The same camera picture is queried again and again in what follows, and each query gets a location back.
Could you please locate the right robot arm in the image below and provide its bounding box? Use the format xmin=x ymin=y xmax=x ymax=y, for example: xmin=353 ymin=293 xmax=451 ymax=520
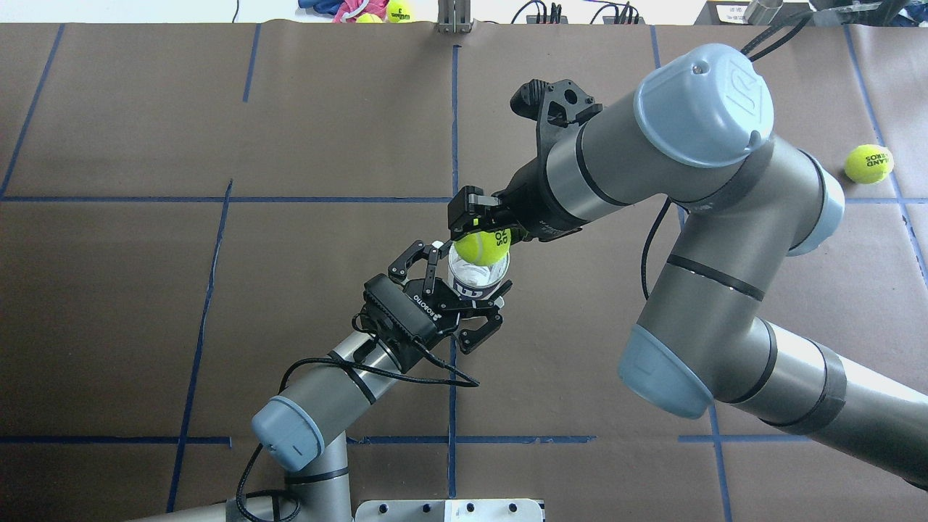
xmin=448 ymin=43 xmax=927 ymax=489

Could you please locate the spare tennis ball one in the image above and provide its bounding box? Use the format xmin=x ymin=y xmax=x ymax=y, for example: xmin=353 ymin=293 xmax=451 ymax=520
xmin=385 ymin=0 xmax=417 ymax=23

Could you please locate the pink cloth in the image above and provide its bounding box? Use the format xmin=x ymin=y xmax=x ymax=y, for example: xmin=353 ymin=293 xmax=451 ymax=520
xmin=333 ymin=0 xmax=388 ymax=23

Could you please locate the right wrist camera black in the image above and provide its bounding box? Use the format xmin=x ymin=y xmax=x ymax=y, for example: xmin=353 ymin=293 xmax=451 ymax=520
xmin=508 ymin=79 xmax=604 ymax=128

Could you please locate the white camera post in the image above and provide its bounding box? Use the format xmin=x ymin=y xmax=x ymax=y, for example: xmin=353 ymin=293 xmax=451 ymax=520
xmin=355 ymin=498 xmax=546 ymax=521

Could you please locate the aluminium frame post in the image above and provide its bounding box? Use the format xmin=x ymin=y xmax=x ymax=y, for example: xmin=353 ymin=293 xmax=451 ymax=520
xmin=436 ymin=0 xmax=473 ymax=34

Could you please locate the spare tennis ball two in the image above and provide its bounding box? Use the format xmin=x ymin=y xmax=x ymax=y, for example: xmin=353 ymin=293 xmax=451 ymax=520
xmin=355 ymin=13 xmax=384 ymax=24

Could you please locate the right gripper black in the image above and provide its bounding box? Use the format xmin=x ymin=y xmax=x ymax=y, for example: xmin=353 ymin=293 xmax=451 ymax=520
xmin=447 ymin=158 xmax=584 ymax=242

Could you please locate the yellow tennis ball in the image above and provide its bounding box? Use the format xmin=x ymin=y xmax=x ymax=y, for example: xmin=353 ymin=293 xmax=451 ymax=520
xmin=844 ymin=144 xmax=895 ymax=185
xmin=453 ymin=232 xmax=511 ymax=267

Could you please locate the clear tennis ball tube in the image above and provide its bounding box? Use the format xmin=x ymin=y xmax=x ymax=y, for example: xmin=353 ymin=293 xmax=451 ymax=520
xmin=444 ymin=247 xmax=510 ymax=299

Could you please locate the blue cloth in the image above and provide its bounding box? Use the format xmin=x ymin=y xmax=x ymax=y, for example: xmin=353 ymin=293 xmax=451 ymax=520
xmin=297 ymin=0 xmax=344 ymax=16

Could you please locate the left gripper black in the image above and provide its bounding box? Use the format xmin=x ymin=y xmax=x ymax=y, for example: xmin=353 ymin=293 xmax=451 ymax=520
xmin=388 ymin=241 xmax=514 ymax=355

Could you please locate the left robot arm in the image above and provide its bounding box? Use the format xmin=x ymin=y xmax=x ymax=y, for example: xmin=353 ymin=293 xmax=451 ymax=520
xmin=158 ymin=240 xmax=511 ymax=521

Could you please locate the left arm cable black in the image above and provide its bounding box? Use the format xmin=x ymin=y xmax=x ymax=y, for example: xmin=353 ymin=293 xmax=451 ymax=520
xmin=225 ymin=312 xmax=479 ymax=521

